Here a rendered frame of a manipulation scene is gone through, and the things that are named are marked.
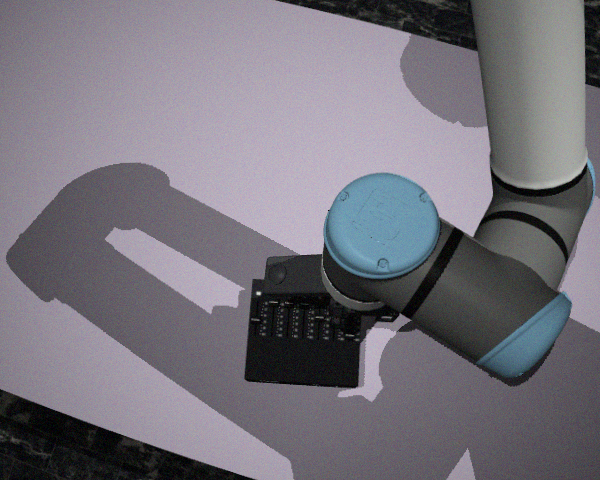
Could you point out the black lighting desk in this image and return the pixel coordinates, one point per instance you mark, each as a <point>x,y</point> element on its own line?
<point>290,342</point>

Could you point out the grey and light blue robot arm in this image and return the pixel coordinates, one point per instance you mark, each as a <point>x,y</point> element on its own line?
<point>493,297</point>

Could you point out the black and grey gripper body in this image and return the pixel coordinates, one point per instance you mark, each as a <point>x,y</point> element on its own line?
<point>339,310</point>

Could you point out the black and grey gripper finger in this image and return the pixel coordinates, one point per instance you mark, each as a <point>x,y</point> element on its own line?
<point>337,323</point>

